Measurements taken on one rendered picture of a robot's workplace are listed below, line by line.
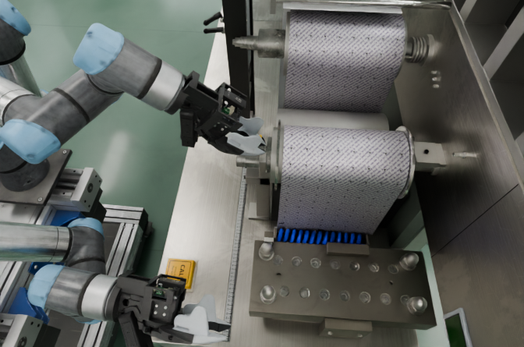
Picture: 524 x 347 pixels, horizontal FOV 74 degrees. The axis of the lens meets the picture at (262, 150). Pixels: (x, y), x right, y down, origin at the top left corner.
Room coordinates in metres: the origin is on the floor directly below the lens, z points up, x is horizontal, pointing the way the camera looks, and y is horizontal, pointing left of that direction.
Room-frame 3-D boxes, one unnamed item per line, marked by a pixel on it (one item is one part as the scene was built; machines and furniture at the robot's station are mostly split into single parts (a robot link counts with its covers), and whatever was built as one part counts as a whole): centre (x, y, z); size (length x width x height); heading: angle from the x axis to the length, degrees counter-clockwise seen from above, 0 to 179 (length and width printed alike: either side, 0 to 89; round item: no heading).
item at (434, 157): (0.39, -0.33, 1.28); 0.06 x 0.05 x 0.02; 86
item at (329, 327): (0.13, -0.18, 0.96); 0.10 x 0.03 x 0.11; 86
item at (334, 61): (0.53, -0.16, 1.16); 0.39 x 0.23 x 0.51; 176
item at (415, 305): (0.17, -0.33, 1.05); 0.04 x 0.04 x 0.04
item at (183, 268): (0.27, 0.22, 0.91); 0.07 x 0.07 x 0.02; 86
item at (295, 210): (0.34, -0.16, 1.11); 0.23 x 0.01 x 0.18; 86
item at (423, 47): (0.64, -0.34, 1.33); 0.07 x 0.07 x 0.07; 86
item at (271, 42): (0.66, -0.02, 1.33); 0.06 x 0.06 x 0.06; 86
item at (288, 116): (0.52, -0.16, 1.17); 0.26 x 0.12 x 0.12; 86
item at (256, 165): (0.45, 0.01, 1.05); 0.06 x 0.05 x 0.31; 86
